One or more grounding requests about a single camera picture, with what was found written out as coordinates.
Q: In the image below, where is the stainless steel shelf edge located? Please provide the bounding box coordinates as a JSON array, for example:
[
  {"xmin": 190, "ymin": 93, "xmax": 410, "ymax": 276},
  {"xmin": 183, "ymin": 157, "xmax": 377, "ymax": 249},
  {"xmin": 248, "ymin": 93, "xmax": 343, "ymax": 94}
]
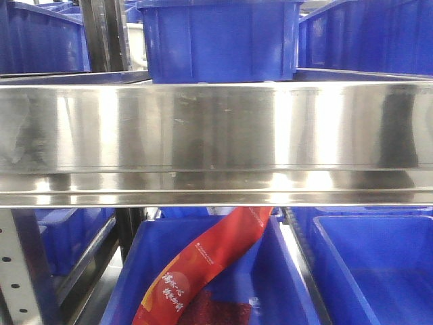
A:
[{"xmin": 1, "ymin": 81, "xmax": 432, "ymax": 207}]

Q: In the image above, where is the blue bin upper centre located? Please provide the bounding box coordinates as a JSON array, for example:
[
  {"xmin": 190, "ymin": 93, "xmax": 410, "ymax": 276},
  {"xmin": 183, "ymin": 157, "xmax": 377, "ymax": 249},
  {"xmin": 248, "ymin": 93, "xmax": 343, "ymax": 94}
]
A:
[{"xmin": 136, "ymin": 1, "xmax": 301, "ymax": 83}]

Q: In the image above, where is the blue bin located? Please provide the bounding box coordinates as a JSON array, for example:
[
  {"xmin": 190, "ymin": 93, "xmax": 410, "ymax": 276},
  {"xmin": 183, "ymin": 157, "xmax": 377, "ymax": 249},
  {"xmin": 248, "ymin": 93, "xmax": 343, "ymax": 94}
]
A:
[
  {"xmin": 292, "ymin": 207, "xmax": 432, "ymax": 324},
  {"xmin": 136, "ymin": 1, "xmax": 301, "ymax": 83},
  {"xmin": 34, "ymin": 208, "xmax": 114, "ymax": 276},
  {"xmin": 100, "ymin": 216, "xmax": 320, "ymax": 324},
  {"xmin": 298, "ymin": 1, "xmax": 432, "ymax": 75},
  {"xmin": 1, "ymin": 1, "xmax": 91, "ymax": 74}
]

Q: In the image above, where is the blue bin lower centre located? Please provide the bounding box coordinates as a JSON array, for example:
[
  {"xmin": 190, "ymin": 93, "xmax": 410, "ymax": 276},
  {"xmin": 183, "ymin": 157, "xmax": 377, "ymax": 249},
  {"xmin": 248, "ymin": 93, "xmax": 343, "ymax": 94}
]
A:
[{"xmin": 100, "ymin": 216, "xmax": 320, "ymax": 324}]

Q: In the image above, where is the red printed snack package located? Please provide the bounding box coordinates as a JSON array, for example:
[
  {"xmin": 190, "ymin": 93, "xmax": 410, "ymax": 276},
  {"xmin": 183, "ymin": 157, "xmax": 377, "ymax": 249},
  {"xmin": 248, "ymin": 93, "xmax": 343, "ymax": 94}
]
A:
[{"xmin": 132, "ymin": 207, "xmax": 273, "ymax": 324}]

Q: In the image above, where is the blue bin lower left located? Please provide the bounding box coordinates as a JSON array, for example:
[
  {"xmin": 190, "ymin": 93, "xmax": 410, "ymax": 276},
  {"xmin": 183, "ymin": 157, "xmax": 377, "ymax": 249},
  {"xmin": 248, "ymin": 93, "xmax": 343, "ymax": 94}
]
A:
[{"xmin": 34, "ymin": 208, "xmax": 114, "ymax": 276}]

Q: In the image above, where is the blue bin lower right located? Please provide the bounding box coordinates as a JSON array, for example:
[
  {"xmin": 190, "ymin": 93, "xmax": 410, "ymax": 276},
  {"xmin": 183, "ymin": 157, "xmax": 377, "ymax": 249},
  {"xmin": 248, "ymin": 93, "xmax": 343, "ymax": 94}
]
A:
[{"xmin": 292, "ymin": 207, "xmax": 432, "ymax": 324}]

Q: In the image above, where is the blue bin upper left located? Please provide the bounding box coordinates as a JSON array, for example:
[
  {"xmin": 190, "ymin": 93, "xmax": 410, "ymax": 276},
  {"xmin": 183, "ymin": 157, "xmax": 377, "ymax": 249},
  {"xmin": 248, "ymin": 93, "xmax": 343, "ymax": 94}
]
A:
[{"xmin": 1, "ymin": 1, "xmax": 91, "ymax": 74}]

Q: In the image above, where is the blue bin upper right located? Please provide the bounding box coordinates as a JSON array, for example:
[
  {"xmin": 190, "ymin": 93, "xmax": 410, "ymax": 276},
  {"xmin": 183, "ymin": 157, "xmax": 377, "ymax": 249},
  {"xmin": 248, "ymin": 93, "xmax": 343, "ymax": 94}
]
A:
[{"xmin": 298, "ymin": 1, "xmax": 432, "ymax": 75}]

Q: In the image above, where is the perforated steel shelf post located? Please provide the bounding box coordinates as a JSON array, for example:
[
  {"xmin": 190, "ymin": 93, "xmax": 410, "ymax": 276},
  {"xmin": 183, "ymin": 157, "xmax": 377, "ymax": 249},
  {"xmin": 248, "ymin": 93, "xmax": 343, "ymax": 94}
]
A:
[{"xmin": 1, "ymin": 209, "xmax": 42, "ymax": 324}]

